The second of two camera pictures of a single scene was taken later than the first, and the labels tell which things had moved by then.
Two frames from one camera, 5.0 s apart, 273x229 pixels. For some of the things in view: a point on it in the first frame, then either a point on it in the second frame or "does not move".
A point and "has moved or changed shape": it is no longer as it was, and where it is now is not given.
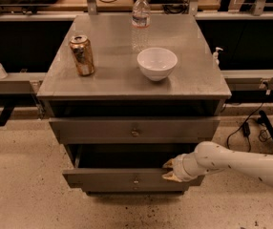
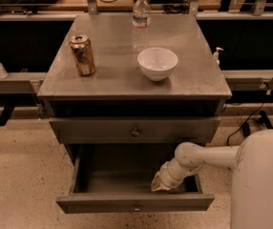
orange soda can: [82, 52] does not move
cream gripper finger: [171, 176] → [157, 184]
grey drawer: [125, 167] has moved or changed shape
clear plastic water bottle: [140, 24] does not move
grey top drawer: [111, 130] does not move
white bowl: [157, 62] does not move
